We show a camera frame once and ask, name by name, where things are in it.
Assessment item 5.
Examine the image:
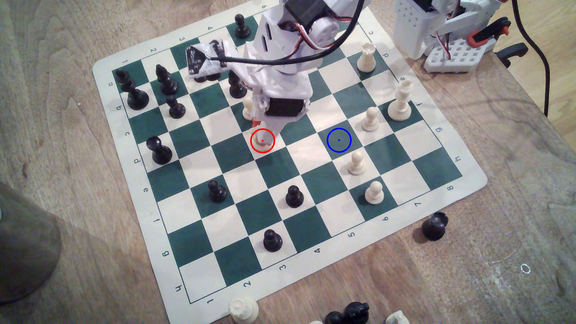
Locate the black knight chess piece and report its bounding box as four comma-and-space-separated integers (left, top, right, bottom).
344, 302, 370, 324

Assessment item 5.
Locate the orange black table clamp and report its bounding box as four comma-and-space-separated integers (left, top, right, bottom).
467, 17, 511, 48

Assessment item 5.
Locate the black rook chess piece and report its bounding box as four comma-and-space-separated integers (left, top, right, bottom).
421, 212, 449, 242

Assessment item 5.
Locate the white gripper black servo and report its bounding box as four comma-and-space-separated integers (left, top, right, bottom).
245, 61, 314, 137

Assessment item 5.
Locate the tall white king piece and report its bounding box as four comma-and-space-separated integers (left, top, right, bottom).
387, 77, 415, 122

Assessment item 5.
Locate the black bishop chess piece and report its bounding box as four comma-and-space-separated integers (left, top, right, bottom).
155, 64, 179, 95
228, 69, 248, 99

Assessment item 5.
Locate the white perforated base plate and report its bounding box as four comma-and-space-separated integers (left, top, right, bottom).
424, 38, 496, 74

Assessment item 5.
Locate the dark grey round object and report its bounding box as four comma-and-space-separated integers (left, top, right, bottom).
0, 182, 62, 304

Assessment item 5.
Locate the tall black king piece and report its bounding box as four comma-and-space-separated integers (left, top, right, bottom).
115, 70, 150, 111

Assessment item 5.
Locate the black cable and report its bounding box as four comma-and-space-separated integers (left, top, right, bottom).
211, 0, 550, 117

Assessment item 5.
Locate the black clamp handle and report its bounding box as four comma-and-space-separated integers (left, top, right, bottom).
496, 43, 529, 69

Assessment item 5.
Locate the green white chess mat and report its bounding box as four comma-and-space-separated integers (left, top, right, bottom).
92, 0, 489, 324

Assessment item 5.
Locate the white rook on board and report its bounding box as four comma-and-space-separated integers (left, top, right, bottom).
357, 42, 377, 73

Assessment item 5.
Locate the small camera module board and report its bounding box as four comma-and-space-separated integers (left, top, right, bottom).
185, 40, 239, 83

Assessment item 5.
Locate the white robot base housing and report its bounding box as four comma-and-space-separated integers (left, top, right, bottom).
393, 0, 509, 59

